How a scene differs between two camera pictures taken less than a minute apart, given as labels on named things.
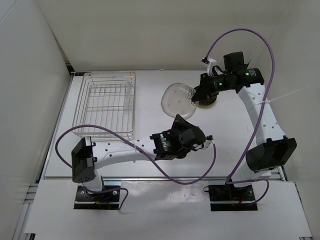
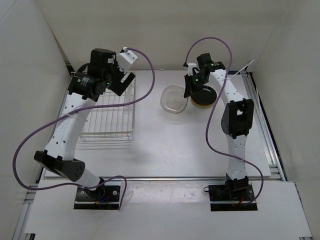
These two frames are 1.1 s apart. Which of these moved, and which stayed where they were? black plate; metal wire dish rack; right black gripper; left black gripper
Moved: left black gripper; right black gripper
Stayed: metal wire dish rack; black plate
